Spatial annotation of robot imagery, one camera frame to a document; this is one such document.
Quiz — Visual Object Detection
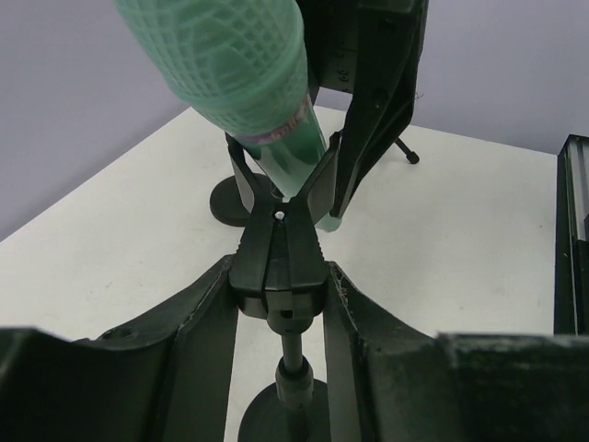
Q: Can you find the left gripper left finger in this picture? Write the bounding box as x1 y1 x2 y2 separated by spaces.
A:
1 257 237 441

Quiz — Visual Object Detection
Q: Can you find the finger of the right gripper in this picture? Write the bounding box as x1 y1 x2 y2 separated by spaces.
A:
301 0 428 217

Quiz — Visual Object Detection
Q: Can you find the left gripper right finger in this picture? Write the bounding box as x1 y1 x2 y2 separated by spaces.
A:
323 263 588 441

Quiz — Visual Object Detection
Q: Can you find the black tripod shock-mount stand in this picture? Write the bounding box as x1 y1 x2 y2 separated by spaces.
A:
395 138 420 165

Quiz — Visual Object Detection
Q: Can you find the teal microphone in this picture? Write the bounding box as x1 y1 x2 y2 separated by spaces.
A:
112 0 345 234

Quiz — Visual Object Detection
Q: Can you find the black round-base clip stand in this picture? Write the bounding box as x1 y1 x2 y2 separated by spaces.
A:
209 175 255 227

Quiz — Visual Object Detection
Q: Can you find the aluminium rail frame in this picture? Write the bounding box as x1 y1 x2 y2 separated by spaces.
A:
553 134 588 335

